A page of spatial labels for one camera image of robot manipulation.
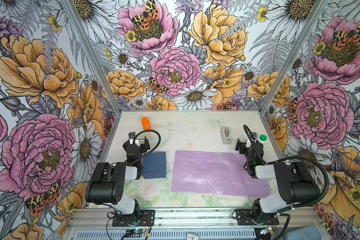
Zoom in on dark blue gift box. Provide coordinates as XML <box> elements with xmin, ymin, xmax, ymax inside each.
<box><xmin>142</xmin><ymin>152</ymin><xmax>167</xmax><ymax>179</ymax></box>

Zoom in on purple wrapping paper sheet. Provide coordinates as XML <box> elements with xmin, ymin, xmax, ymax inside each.
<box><xmin>171</xmin><ymin>150</ymin><xmax>271</xmax><ymax>198</ymax></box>

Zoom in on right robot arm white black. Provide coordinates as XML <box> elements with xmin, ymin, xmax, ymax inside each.
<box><xmin>235</xmin><ymin>140</ymin><xmax>322</xmax><ymax>225</ymax></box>

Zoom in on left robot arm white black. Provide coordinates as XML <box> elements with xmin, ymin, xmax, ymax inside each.
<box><xmin>85</xmin><ymin>138</ymin><xmax>150</xmax><ymax>226</ymax></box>

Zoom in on white bottle green cap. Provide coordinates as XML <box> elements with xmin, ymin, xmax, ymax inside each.
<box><xmin>256</xmin><ymin>135</ymin><xmax>268</xmax><ymax>147</ymax></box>

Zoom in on orange tube bottle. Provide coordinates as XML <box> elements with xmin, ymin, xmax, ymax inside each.
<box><xmin>141</xmin><ymin>117</ymin><xmax>152</xmax><ymax>130</ymax></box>

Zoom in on grey tape dispenser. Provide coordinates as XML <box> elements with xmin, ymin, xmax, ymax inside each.
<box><xmin>221</xmin><ymin>127</ymin><xmax>232</xmax><ymax>145</ymax></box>

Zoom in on blue-grey cloth pad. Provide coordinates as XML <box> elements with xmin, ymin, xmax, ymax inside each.
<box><xmin>285</xmin><ymin>226</ymin><xmax>322</xmax><ymax>240</ymax></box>

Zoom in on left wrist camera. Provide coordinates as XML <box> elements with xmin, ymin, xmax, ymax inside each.
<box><xmin>128</xmin><ymin>132</ymin><xmax>143</xmax><ymax>143</ymax></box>

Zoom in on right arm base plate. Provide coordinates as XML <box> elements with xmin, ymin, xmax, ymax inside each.
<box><xmin>231</xmin><ymin>209</ymin><xmax>280</xmax><ymax>226</ymax></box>

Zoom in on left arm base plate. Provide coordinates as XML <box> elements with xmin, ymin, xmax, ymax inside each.
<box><xmin>112</xmin><ymin>210</ymin><xmax>156</xmax><ymax>227</ymax></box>

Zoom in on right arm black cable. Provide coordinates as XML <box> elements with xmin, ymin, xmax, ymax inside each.
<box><xmin>242</xmin><ymin>124</ymin><xmax>330</xmax><ymax>240</ymax></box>

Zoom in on aluminium front rail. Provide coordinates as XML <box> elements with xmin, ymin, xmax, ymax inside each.
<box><xmin>67</xmin><ymin>207</ymin><xmax>323</xmax><ymax>230</ymax></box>

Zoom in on white slotted cable duct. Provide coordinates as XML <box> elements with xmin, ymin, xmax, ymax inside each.
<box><xmin>68</xmin><ymin>228</ymin><xmax>257</xmax><ymax>240</ymax></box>

